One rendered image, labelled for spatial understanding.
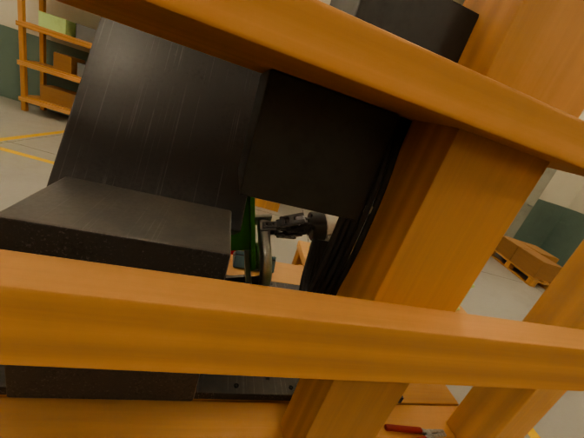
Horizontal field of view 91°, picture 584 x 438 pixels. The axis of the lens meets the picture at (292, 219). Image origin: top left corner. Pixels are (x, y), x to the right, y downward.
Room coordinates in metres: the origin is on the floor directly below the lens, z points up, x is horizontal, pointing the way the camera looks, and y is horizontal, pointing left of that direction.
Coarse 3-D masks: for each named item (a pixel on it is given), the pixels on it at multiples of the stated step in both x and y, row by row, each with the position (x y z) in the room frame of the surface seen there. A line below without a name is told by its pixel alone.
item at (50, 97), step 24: (24, 0) 4.96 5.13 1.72; (24, 24) 4.87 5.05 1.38; (48, 24) 4.99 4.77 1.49; (72, 24) 5.21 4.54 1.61; (24, 48) 4.93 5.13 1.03; (24, 72) 4.92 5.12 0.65; (48, 72) 4.92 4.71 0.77; (72, 72) 5.10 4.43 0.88; (24, 96) 4.90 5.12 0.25; (48, 96) 5.02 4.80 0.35; (72, 96) 5.09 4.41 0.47
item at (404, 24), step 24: (336, 0) 0.43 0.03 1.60; (360, 0) 0.34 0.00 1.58; (384, 0) 0.34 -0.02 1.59; (408, 0) 0.35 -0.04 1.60; (432, 0) 0.36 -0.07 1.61; (384, 24) 0.35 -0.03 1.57; (408, 24) 0.35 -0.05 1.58; (432, 24) 0.36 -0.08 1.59; (456, 24) 0.37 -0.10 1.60; (432, 48) 0.36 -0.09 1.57; (456, 48) 0.37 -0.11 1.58
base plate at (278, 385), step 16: (288, 288) 0.86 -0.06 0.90; (0, 368) 0.33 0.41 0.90; (0, 384) 0.31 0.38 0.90; (208, 384) 0.43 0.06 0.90; (224, 384) 0.44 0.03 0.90; (240, 384) 0.45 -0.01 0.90; (256, 384) 0.46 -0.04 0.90; (272, 384) 0.48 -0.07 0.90; (288, 384) 0.49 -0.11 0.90; (272, 400) 0.45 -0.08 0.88; (288, 400) 0.46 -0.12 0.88; (400, 400) 0.55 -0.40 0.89
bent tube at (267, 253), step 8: (256, 216) 0.63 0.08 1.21; (264, 216) 0.63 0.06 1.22; (256, 224) 0.66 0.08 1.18; (264, 232) 0.62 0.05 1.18; (264, 240) 0.61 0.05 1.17; (264, 248) 0.60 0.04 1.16; (264, 256) 0.59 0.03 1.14; (264, 264) 0.58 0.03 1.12; (264, 272) 0.58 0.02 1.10; (264, 280) 0.59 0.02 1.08
